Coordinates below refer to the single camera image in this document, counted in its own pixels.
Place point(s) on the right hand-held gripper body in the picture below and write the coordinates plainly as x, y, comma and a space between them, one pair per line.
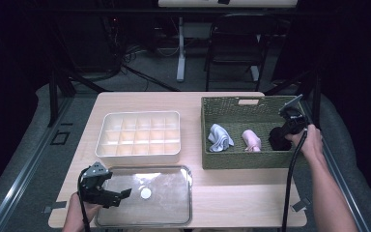
294, 122

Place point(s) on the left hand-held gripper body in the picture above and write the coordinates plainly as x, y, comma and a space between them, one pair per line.
93, 187

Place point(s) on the black sock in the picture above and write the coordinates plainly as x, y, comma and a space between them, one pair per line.
278, 141

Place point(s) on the green woven basket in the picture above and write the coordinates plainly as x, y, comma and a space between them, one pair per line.
257, 109

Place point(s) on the pink sock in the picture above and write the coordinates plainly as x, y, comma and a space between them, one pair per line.
251, 140

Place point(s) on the white divided organizer box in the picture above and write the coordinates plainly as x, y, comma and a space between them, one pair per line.
154, 125

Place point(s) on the light blue sock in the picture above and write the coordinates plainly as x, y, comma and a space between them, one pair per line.
219, 138

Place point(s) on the person's right hand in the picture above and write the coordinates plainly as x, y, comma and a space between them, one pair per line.
309, 141

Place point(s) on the person's left hand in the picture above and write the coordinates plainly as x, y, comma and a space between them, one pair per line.
77, 211

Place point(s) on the black metal stand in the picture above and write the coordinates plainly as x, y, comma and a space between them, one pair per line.
317, 103
53, 96

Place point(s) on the grey tape strip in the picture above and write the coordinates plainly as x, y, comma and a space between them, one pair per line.
301, 204
56, 205

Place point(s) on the metal tray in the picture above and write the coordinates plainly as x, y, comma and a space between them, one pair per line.
167, 209

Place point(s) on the black folding chair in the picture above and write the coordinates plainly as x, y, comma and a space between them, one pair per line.
238, 48

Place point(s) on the white desk leg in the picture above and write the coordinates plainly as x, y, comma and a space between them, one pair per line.
181, 58

